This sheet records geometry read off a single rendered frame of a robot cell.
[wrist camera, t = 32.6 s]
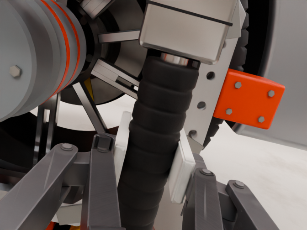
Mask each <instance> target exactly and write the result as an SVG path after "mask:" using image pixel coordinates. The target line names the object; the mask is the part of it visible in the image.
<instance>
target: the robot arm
mask: <svg viewBox="0 0 307 230"><path fill-rule="evenodd" d="M131 118H132V114H131V112H129V111H124V112H123V113H122V117H121V121H120V125H119V128H118V132H117V135H112V134H108V133H99V134H95V135H94V138H93V143H92V148H91V151H90V152H78V148H77V147H76V146H75V145H72V144H68V143H60V144H57V145H55V146H54V147H53V148H52V149H51V150H50V151H49V152H48V153H47V154H46V155H45V156H44V157H43V158H42V159H41V160H40V161H39V162H38V163H37V164H36V165H35V166H34V167H33V168H32V169H31V170H30V171H29V172H28V173H27V174H26V175H25V176H24V177H23V178H22V179H21V180H20V181H19V182H18V183H17V184H16V185H15V186H14V187H13V188H12V189H11V190H10V191H9V192H8V193H7V194H6V195H5V196H4V197H3V198H2V199H1V200H0V230H46V228H47V227H48V225H49V224H50V222H51V220H52V219H53V217H54V216H55V214H56V212H57V211H58V209H59V207H60V206H61V204H62V203H63V201H64V200H65V198H66V196H67V195H68V193H69V192H70V189H71V186H83V187H84V188H83V199H82V210H81V220H80V230H126V228H123V227H121V219H120V210H119V202H118V193H117V186H118V182H119V178H120V175H121V170H122V166H123V162H124V158H125V154H126V150H127V143H128V137H129V124H130V121H131ZM174 151H175V155H174V159H173V161H172V165H171V167H170V168H169V175H168V182H169V192H170V200H171V201H172V203H174V204H181V203H183V201H184V198H185V196H186V199H185V203H184V206H183V209H182V211H181V214H180V215H181V216H183V220H182V230H280V229H279V228H278V227H277V225H276V224H275V222H274V221H273V220H272V218H271V217H270V216H269V214H268V213H267V212H266V210H265V209H264V207H263V206H262V205H261V203H260V202H259V201H258V199H257V198H256V197H255V195H254V194H253V193H252V191H251V190H250V189H249V187H248V186H247V185H246V184H244V183H243V182H241V181H239V180H232V179H231V180H229V181H228V183H227V185H226V184H223V183H221V182H219V181H217V180H216V175H215V174H214V173H213V172H212V171H210V170H208V169H207V167H206V165H205V162H204V160H203V157H202V156H201V155H199V154H198V153H193V152H191V148H190V145H189V142H188V140H187V137H186V134H185V131H184V128H183V129H182V130H181V131H180V139H179V142H178V145H177V148H176V149H175V150H174Z"/></svg>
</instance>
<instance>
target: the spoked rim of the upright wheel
mask: <svg viewBox="0 0 307 230"><path fill-rule="evenodd" d="M114 1H115V0H82V1H81V2H80V1H78V0H67V6H66V7H67V8H69V9H70V11H71V12H72V13H73V14H74V15H75V17H76V18H77V19H78V21H79V23H80V25H81V27H82V29H83V31H84V35H85V39H86V57H87V55H88V54H91V55H92V56H93V58H92V61H91V62H89V61H88V60H87V58H86V59H85V63H84V66H83V68H82V70H81V72H80V74H79V75H78V77H77V78H76V79H75V80H74V81H73V82H72V83H71V84H69V85H68V86H67V87H65V88H64V89H68V88H71V87H73V89H74V91H75V93H76V94H77V96H78V98H79V100H80V102H81V104H82V106H83V108H84V110H85V111H86V113H87V115H88V117H89V119H90V121H91V123H92V125H93V127H94V129H95V131H79V130H72V129H68V128H63V127H60V126H57V124H58V114H59V107H60V99H61V92H62V91H60V92H58V93H57V94H55V95H54V96H52V97H51V98H50V99H48V100H47V101H45V102H44V103H43V104H41V105H39V106H38V111H37V116H35V115H34V114H32V113H31V112H27V113H25V114H22V115H19V116H15V117H10V118H8V119H6V120H4V121H2V122H0V167H2V168H5V169H7V170H11V171H16V172H20V173H26V174H27V173H28V172H29V171H30V170H31V169H32V168H33V167H34V166H35V165H36V164H37V163H38V162H39V161H40V160H41V159H42V158H43V157H44V156H45V155H46V154H47V153H48V152H49V151H50V150H51V149H52V148H53V147H54V146H55V145H57V144H60V143H68V144H72V145H75V146H76V147H77V148H78V152H90V151H91V148H92V143H93V138H94V135H95V134H99V133H108V134H112V135H117V132H118V128H119V126H116V127H113V128H109V129H108V128H107V126H106V124H105V123H104V121H103V119H102V117H101V115H100V113H99V111H98V109H97V107H96V105H95V103H94V101H93V99H92V97H91V95H90V94H89V91H88V89H87V87H86V85H85V84H84V81H85V80H87V79H88V78H89V77H90V76H92V75H93V76H95V77H96V78H98V79H100V80H102V81H103V82H105V83H107V84H109V85H110V86H112V87H114V88H116V89H118V90H120V91H121V92H123V93H125V94H127V95H129V96H130V97H132V98H134V99H136V100H137V99H138V97H137V90H135V89H133V88H131V87H130V86H128V85H126V84H124V83H123V82H121V81H119V80H117V77H120V78H122V79H124V80H126V81H127V82H129V83H131V84H133V85H134V86H136V87H139V83H140V81H141V80H140V79H139V78H137V77H135V76H134V75H132V74H130V73H128V72H127V71H125V70H123V69H121V68H120V67H118V66H116V65H115V64H113V63H111V62H109V61H107V60H106V59H104V55H105V51H106V43H115V42H128V41H137V40H138V37H139V33H140V29H136V30H127V31H114V32H105V33H104V30H103V27H102V25H101V23H100V21H99V19H98V17H99V16H100V15H101V14H102V13H103V12H104V11H105V10H106V9H107V8H108V7H109V6H110V5H111V4H112V3H113V2H114ZM82 17H84V18H85V19H86V20H87V23H86V24H85V25H82V24H81V22H80V19H81V18H82ZM48 110H50V112H49V120H48V122H47V121H46V119H47V111H48Z"/></svg>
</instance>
